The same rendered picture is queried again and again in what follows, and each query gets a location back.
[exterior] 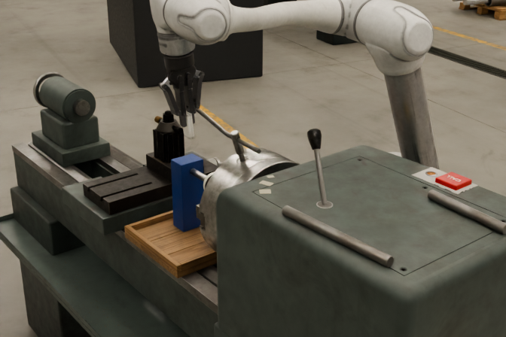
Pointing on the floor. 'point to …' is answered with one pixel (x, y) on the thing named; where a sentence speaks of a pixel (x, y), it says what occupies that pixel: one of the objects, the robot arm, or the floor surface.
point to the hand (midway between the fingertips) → (187, 125)
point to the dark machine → (232, 65)
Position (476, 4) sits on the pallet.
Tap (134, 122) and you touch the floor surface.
